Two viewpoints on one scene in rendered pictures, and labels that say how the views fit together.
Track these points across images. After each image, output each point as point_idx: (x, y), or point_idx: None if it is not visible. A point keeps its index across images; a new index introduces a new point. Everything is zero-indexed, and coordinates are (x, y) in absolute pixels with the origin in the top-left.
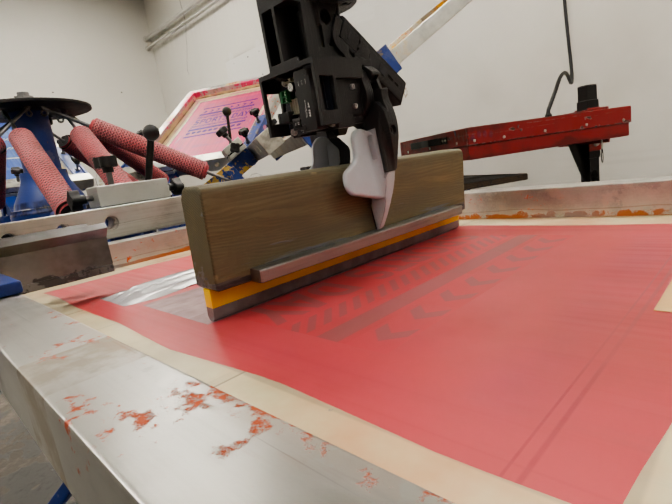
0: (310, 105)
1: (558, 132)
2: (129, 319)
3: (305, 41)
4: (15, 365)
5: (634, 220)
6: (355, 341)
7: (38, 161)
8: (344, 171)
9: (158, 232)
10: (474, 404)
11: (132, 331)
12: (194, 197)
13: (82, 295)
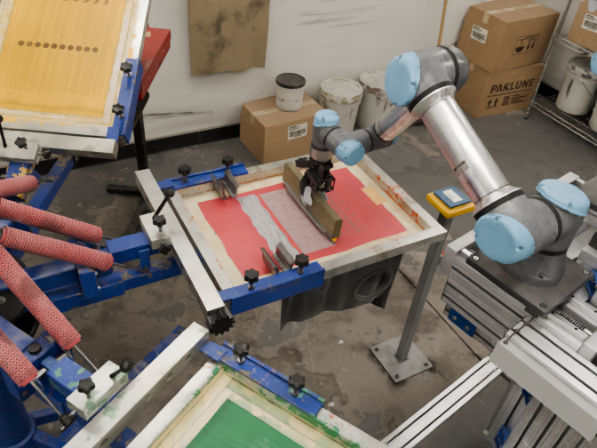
0: (330, 187)
1: (158, 61)
2: (316, 256)
3: (329, 172)
4: (375, 254)
5: None
6: (363, 230)
7: (62, 244)
8: (326, 196)
9: (199, 240)
10: (388, 228)
11: (329, 255)
12: (340, 221)
13: (268, 268)
